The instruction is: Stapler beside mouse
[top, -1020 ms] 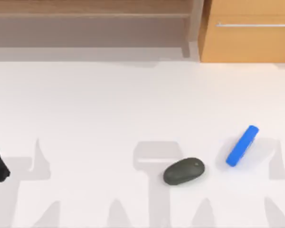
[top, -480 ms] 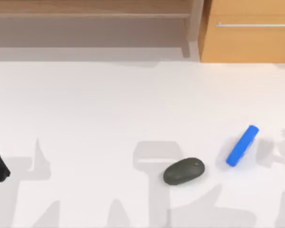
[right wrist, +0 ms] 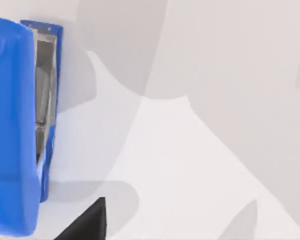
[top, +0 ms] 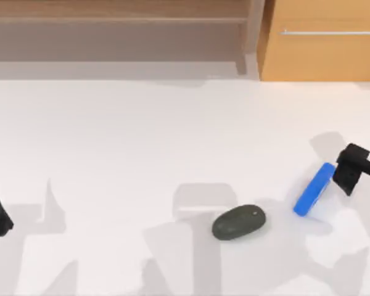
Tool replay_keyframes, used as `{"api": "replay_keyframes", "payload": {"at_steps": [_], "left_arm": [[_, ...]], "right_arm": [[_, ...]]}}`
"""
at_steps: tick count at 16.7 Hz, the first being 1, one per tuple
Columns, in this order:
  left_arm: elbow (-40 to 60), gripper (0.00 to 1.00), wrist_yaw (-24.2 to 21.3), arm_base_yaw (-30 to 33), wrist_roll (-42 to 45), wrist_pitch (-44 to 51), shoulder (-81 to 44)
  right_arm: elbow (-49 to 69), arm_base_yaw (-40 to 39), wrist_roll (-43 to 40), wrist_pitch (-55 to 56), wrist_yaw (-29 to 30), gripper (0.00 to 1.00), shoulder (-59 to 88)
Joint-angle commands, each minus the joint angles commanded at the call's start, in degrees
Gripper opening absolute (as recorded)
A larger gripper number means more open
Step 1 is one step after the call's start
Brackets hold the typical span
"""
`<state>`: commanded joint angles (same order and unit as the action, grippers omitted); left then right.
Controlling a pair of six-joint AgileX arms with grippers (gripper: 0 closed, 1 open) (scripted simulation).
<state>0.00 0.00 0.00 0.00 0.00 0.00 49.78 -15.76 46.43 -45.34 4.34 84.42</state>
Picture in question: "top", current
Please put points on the blue oblong bar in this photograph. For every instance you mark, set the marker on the blue oblong bar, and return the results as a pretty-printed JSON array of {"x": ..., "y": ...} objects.
[{"x": 314, "y": 189}]

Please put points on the wooden cupboard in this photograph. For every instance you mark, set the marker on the wooden cupboard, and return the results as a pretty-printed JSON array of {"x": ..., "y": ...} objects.
[{"x": 320, "y": 58}]

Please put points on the dark grey computer mouse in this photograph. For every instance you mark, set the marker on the dark grey computer mouse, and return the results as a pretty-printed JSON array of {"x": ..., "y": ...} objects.
[{"x": 238, "y": 222}]

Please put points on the open wooden shelf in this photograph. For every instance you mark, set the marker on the open wooden shelf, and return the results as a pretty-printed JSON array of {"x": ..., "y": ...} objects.
[{"x": 117, "y": 34}]

